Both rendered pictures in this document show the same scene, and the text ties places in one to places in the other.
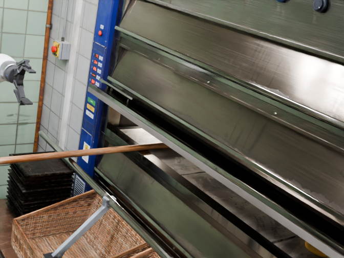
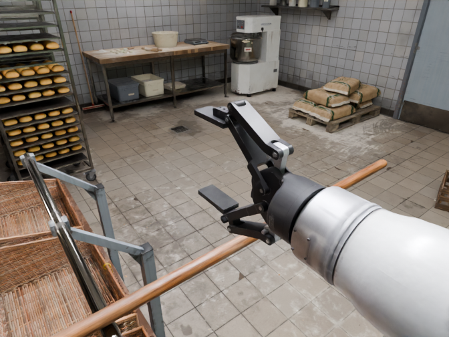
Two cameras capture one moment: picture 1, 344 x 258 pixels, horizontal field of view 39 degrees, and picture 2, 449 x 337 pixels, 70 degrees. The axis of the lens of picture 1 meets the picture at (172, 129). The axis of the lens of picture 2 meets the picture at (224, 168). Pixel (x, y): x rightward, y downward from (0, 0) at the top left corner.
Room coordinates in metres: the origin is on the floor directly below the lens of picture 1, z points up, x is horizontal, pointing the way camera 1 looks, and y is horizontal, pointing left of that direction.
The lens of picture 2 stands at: (2.38, 0.65, 1.70)
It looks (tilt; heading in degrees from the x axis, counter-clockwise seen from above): 29 degrees down; 182
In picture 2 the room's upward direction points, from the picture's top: straight up
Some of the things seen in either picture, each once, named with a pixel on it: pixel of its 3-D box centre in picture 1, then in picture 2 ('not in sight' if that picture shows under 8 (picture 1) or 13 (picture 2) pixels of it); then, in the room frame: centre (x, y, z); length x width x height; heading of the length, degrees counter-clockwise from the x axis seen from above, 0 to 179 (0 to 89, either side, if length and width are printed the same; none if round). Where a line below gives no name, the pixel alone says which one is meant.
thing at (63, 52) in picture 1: (61, 49); not in sight; (2.94, 0.76, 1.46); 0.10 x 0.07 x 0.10; 39
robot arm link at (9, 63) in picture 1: (11, 72); (335, 233); (2.12, 0.76, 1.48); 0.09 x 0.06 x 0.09; 130
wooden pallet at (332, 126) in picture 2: not in sight; (334, 111); (-2.40, 2.17, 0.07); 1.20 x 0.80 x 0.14; 129
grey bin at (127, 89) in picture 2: not in sight; (123, 89); (-2.56, -1.12, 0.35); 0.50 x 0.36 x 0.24; 39
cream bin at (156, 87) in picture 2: not in sight; (147, 85); (-2.83, -0.79, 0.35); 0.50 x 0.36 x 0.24; 41
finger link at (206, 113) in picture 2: (29, 70); (216, 116); (1.96, 0.63, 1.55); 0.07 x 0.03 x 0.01; 40
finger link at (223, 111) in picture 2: (27, 64); (228, 108); (1.98, 0.64, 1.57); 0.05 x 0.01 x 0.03; 40
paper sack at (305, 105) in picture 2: not in sight; (313, 103); (-2.35, 1.82, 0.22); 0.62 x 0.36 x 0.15; 134
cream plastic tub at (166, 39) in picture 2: not in sight; (165, 39); (-3.16, -0.51, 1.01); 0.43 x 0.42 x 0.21; 129
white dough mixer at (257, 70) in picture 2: not in sight; (252, 56); (-3.72, 0.94, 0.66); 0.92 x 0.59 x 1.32; 129
